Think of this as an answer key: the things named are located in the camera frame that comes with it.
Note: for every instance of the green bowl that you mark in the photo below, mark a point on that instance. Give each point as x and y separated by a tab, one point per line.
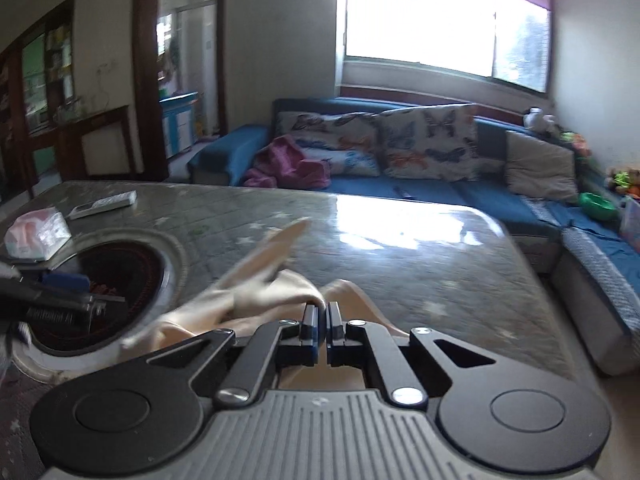
597	207

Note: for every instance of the clear plastic storage box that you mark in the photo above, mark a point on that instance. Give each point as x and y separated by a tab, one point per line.
630	224

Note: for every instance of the colourful plush toys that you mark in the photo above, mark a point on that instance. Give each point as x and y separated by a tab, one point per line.
624	181

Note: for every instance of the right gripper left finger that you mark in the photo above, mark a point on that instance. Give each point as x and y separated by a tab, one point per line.
275	346

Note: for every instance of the panda plush toy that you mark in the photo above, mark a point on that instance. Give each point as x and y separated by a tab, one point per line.
537	120

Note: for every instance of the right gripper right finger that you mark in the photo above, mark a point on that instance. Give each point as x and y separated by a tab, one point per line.
370	348

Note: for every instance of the pink white tissue pack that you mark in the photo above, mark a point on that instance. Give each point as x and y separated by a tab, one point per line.
37	235

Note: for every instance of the left butterfly cushion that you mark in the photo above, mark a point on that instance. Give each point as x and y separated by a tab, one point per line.
348	143

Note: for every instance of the butterfly cushion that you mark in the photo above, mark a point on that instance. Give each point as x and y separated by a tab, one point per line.
348	143
429	142

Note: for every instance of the window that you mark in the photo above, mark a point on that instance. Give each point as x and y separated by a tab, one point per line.
507	40

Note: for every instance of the cream sweatshirt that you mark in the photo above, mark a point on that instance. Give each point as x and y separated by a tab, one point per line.
257	290

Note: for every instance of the grey remote control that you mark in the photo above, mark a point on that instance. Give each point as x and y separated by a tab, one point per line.
106	204

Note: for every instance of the blue white cabinet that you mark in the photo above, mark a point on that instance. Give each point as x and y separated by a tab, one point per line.
178	122

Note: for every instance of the dark wooden sideboard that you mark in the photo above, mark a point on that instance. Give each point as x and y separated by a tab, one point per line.
95	147

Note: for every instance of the magenta cloth on sofa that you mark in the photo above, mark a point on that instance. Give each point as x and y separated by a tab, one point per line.
283	164

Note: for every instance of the right butterfly cushion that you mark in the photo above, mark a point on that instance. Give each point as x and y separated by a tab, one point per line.
429	142

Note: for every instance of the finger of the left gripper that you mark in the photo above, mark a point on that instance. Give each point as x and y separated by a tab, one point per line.
73	282
106	299

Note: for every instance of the grey plain cushion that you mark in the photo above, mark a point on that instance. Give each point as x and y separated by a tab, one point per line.
539	169

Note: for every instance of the blue corner sofa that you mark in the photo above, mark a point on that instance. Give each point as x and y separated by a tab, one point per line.
591	267

